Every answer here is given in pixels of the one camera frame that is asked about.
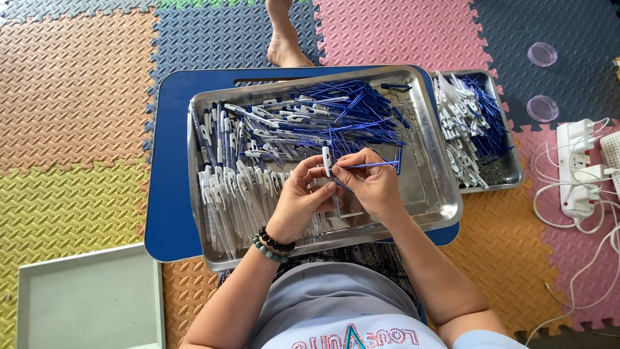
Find person's left hand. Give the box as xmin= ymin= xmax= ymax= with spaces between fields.
xmin=266 ymin=154 xmax=341 ymax=244

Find person's right hand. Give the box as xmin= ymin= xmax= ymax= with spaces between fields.
xmin=332 ymin=148 xmax=408 ymax=226

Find thin blue ink refill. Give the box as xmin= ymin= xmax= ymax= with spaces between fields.
xmin=339 ymin=160 xmax=400 ymax=170

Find clear pen barrel white clip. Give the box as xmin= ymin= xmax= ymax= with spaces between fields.
xmin=322 ymin=144 xmax=343 ymax=222

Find pile of blue ink refills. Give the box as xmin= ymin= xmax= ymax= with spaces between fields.
xmin=459 ymin=77 xmax=515 ymax=162
xmin=290 ymin=79 xmax=413 ymax=152

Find pile of small metal springs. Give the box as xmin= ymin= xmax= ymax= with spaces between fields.
xmin=387 ymin=89 xmax=423 ymax=166
xmin=477 ymin=154 xmax=510 ymax=188

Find large steel tray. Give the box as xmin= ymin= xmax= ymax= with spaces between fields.
xmin=186 ymin=64 xmax=465 ymax=273

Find pile of assembled blue pens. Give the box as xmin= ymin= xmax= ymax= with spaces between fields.
xmin=190 ymin=98 xmax=336 ymax=169

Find row of empty pen barrels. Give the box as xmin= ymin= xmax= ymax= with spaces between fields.
xmin=197 ymin=164 xmax=341 ymax=260

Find black white patterned trousers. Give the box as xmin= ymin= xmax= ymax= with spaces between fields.
xmin=217 ymin=241 xmax=423 ymax=317

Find heap of white clip barrels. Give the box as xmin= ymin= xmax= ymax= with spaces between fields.
xmin=432 ymin=71 xmax=491 ymax=190

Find light blue printed shirt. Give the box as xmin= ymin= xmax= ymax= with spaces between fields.
xmin=246 ymin=262 xmax=530 ymax=349

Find person's bare foot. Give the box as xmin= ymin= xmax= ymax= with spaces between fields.
xmin=265 ymin=0 xmax=317 ymax=69

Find blue lap table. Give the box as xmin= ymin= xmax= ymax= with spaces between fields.
xmin=143 ymin=64 xmax=461 ymax=264

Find small steel tray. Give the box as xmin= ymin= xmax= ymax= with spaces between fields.
xmin=429 ymin=69 xmax=524 ymax=195

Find clear round plastic lid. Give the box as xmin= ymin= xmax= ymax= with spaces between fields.
xmin=525 ymin=94 xmax=560 ymax=123
xmin=526 ymin=42 xmax=559 ymax=68

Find white charger plug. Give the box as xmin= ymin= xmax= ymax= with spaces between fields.
xmin=568 ymin=118 xmax=596 ymax=142
xmin=585 ymin=164 xmax=620 ymax=183
xmin=578 ymin=184 xmax=602 ymax=203

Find pale grey plastic tray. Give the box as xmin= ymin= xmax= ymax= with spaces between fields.
xmin=15 ymin=242 xmax=167 ymax=349

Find colourful foam puzzle mat tiles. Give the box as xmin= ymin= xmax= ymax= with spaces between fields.
xmin=0 ymin=0 xmax=620 ymax=349

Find black bead bracelet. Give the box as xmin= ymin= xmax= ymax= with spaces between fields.
xmin=258 ymin=225 xmax=296 ymax=253

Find green bead bracelet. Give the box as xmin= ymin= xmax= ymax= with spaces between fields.
xmin=251 ymin=234 xmax=289 ymax=265

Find long white cable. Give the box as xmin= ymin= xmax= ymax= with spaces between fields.
xmin=524 ymin=224 xmax=620 ymax=346

